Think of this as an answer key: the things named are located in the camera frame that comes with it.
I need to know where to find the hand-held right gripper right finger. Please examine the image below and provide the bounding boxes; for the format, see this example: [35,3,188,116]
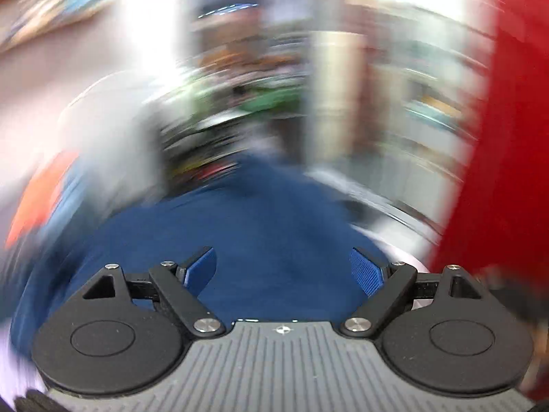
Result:
[340,247,483,338]

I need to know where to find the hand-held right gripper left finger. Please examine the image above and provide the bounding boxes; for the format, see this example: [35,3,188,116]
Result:
[81,247,226,338]

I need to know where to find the navy blue garment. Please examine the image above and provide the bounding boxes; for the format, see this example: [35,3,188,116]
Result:
[11,154,387,353]

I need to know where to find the orange cloth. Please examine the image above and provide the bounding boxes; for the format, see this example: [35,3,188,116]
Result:
[6,150,80,247]

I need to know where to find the red cloth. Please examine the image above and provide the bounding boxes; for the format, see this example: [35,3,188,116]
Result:
[428,0,549,310]

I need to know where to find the purple floral bedsheet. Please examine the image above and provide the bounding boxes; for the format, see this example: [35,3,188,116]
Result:
[0,330,46,398]

